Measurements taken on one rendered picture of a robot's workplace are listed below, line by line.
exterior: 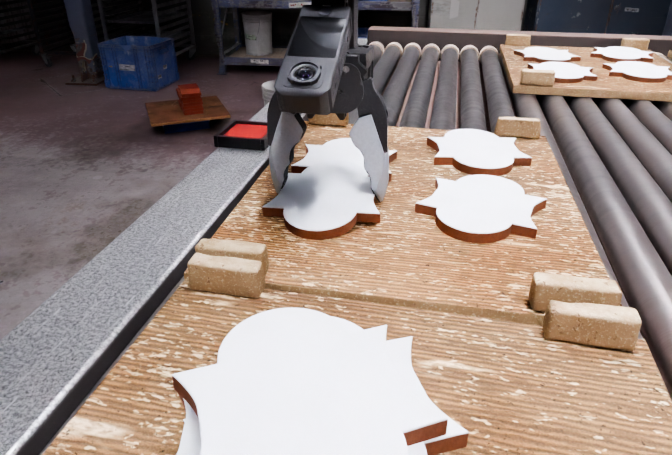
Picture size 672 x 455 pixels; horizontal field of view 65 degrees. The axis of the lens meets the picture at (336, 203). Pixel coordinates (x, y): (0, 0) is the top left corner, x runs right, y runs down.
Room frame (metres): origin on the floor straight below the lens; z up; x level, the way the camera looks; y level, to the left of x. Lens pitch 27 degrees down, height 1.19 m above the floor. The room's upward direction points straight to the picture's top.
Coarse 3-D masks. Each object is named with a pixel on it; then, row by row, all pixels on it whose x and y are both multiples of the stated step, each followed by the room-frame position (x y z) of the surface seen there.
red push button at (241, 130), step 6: (234, 126) 0.76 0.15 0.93; (240, 126) 0.76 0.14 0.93; (246, 126) 0.76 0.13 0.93; (252, 126) 0.76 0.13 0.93; (258, 126) 0.76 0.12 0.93; (264, 126) 0.76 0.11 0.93; (228, 132) 0.74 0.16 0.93; (234, 132) 0.74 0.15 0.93; (240, 132) 0.74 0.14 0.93; (246, 132) 0.74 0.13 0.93; (252, 132) 0.74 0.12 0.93; (258, 132) 0.74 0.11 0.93; (264, 132) 0.74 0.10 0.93
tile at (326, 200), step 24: (312, 168) 0.54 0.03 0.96; (336, 168) 0.53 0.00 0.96; (360, 168) 0.53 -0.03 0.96; (288, 192) 0.49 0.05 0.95; (312, 192) 0.49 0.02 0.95; (336, 192) 0.48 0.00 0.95; (360, 192) 0.48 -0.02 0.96; (288, 216) 0.44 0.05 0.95; (312, 216) 0.44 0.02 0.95; (336, 216) 0.44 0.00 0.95; (360, 216) 0.45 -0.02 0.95
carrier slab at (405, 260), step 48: (528, 144) 0.67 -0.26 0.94; (432, 192) 0.52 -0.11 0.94; (528, 192) 0.52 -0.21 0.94; (240, 240) 0.42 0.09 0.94; (288, 240) 0.42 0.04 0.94; (336, 240) 0.42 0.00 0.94; (384, 240) 0.42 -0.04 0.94; (432, 240) 0.42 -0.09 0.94; (528, 240) 0.42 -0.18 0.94; (576, 240) 0.42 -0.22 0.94; (288, 288) 0.35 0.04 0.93; (336, 288) 0.35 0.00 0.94; (384, 288) 0.35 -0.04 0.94; (432, 288) 0.35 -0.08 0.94; (480, 288) 0.35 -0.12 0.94; (528, 288) 0.35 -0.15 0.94
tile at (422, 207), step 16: (480, 176) 0.54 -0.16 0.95; (496, 176) 0.54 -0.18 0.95; (448, 192) 0.50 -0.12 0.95; (464, 192) 0.50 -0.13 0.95; (480, 192) 0.50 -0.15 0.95; (496, 192) 0.50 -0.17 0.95; (512, 192) 0.50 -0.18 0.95; (416, 208) 0.47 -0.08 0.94; (432, 208) 0.47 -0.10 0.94; (448, 208) 0.46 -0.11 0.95; (464, 208) 0.46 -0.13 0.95; (480, 208) 0.46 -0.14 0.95; (496, 208) 0.46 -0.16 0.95; (512, 208) 0.46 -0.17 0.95; (528, 208) 0.46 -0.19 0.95; (448, 224) 0.43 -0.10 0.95; (464, 224) 0.43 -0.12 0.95; (480, 224) 0.43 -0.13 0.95; (496, 224) 0.43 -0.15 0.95; (512, 224) 0.43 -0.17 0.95; (528, 224) 0.43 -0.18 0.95; (464, 240) 0.42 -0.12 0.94; (480, 240) 0.42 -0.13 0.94; (496, 240) 0.42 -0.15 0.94
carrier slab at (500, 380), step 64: (192, 320) 0.31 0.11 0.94; (384, 320) 0.31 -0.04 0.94; (448, 320) 0.31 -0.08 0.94; (128, 384) 0.25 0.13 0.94; (448, 384) 0.25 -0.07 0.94; (512, 384) 0.25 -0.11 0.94; (576, 384) 0.25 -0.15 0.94; (640, 384) 0.25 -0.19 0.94; (64, 448) 0.20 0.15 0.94; (128, 448) 0.20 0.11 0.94; (512, 448) 0.20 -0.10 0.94; (576, 448) 0.20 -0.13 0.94; (640, 448) 0.20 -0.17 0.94
